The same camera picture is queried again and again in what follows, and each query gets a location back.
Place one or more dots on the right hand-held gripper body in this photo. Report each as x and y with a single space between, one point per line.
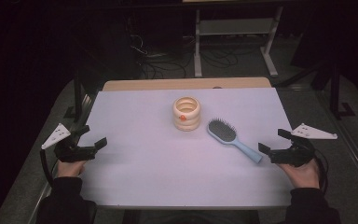
292 155

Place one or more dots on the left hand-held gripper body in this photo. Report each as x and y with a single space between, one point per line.
74 153

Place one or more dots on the blue hairbrush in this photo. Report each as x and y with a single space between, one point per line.
227 133

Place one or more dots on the cream ribbed cup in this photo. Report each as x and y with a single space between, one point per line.
186 119

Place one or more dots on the person's left hand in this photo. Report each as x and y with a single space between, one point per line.
70 169

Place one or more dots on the person's right hand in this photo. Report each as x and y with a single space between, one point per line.
304 175

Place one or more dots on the black metal stand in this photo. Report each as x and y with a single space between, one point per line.
335 93
77 99

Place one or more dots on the white metal desk frame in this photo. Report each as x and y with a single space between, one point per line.
236 26

